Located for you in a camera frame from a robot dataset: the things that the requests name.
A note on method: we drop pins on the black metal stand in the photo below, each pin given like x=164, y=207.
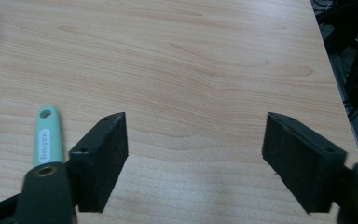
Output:
x=354, y=53

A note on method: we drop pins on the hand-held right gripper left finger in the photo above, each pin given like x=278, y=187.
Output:
x=101, y=161

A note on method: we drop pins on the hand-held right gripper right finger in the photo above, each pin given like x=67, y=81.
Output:
x=301, y=165

